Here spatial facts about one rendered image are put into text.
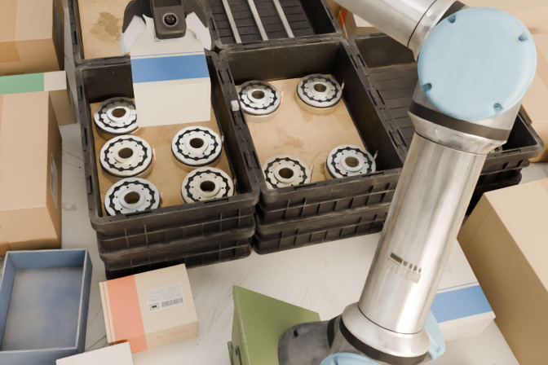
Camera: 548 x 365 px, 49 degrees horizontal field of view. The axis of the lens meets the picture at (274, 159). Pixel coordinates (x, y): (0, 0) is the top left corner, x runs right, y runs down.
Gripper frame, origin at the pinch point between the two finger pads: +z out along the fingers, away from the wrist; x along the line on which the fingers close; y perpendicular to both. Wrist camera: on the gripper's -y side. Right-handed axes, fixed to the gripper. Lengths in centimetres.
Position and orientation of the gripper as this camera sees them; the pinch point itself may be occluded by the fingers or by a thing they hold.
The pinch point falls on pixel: (166, 55)
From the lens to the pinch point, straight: 105.2
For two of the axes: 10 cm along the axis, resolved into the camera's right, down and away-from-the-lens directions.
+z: -0.9, 6.3, 7.7
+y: -2.1, -7.7, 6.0
